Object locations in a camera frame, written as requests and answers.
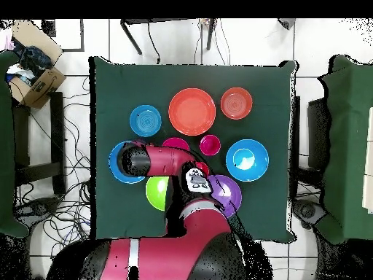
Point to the pink plastic bowl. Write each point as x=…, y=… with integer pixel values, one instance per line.
x=175, y=144

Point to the large blue plastic bowl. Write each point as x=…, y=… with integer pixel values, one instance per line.
x=113, y=163
x=256, y=160

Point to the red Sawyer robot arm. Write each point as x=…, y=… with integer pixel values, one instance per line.
x=163, y=160

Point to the red plastic cup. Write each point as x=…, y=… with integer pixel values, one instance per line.
x=203, y=168

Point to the pink plastic cup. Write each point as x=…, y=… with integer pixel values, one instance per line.
x=209, y=145

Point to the large orange plastic bowl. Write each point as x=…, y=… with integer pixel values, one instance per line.
x=192, y=112

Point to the green plastic bowl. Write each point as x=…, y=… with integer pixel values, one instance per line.
x=156, y=192

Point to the small blue flat-bottomed bowl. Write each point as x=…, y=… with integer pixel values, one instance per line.
x=145, y=121

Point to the purple plastic bowl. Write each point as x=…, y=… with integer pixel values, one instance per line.
x=231, y=192

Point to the small orange flat-bottomed bowl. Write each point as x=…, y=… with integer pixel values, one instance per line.
x=236, y=103

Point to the dark green tablecloth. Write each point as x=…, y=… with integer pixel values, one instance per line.
x=131, y=87

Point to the black stand base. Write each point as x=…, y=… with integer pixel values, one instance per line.
x=38, y=208
x=309, y=211

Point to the cardboard box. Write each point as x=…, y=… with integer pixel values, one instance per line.
x=43, y=87

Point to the green cloth covered table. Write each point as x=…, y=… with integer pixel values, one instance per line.
x=7, y=145
x=346, y=145

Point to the grey box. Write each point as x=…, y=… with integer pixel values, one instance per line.
x=287, y=23

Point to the dark clothes bundle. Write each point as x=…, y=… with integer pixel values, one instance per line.
x=35, y=61

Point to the beige board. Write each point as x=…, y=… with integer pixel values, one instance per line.
x=368, y=160

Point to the black box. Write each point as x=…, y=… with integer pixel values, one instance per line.
x=48, y=27

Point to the black metal table frame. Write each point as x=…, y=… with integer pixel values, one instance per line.
x=210, y=35

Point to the black bench frame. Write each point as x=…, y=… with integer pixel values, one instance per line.
x=56, y=131

